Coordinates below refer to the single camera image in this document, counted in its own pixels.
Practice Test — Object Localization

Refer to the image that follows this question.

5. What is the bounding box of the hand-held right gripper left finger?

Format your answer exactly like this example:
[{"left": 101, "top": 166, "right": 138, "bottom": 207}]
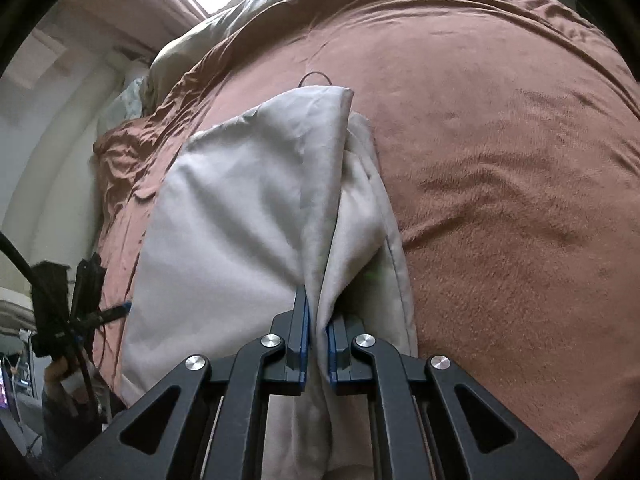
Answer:
[{"left": 55, "top": 286, "right": 314, "bottom": 480}]

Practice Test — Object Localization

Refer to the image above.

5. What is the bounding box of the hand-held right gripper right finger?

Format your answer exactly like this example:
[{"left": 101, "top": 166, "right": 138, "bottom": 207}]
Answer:
[{"left": 326, "top": 315, "right": 579, "bottom": 480}]

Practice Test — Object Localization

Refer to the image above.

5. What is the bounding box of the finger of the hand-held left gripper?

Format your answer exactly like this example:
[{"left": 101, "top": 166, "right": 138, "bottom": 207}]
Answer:
[
  {"left": 75, "top": 301, "right": 133, "bottom": 328},
  {"left": 71, "top": 252, "right": 104, "bottom": 322}
]

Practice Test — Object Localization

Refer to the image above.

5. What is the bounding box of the large beige garment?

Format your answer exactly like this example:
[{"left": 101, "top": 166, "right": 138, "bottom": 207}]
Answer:
[{"left": 115, "top": 85, "right": 419, "bottom": 480}]

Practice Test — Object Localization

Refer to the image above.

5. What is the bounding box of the person's left forearm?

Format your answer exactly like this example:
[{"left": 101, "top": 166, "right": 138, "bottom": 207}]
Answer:
[{"left": 41, "top": 389, "right": 110, "bottom": 468}]

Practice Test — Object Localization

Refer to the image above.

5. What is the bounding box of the person's left hand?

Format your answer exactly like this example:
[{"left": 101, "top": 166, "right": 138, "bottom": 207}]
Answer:
[{"left": 44, "top": 359, "right": 95, "bottom": 405}]

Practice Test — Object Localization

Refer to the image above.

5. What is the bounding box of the lit screen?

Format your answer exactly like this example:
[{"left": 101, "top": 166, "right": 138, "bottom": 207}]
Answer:
[{"left": 0, "top": 355, "right": 17, "bottom": 407}]

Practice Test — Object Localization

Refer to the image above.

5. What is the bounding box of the pale green pillow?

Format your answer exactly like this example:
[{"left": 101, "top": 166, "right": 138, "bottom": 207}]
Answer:
[{"left": 99, "top": 77, "right": 149, "bottom": 127}]

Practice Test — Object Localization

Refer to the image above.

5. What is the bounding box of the brown fleece blanket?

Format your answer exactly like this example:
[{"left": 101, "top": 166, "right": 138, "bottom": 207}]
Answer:
[{"left": 92, "top": 0, "right": 640, "bottom": 480}]

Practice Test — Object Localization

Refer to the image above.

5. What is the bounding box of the beige quilt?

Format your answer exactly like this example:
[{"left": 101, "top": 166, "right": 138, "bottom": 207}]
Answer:
[{"left": 145, "top": 0, "right": 501, "bottom": 111}]

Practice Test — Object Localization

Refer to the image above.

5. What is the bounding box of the black cable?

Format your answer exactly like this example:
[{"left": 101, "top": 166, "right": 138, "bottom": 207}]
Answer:
[{"left": 0, "top": 231, "right": 103, "bottom": 413}]

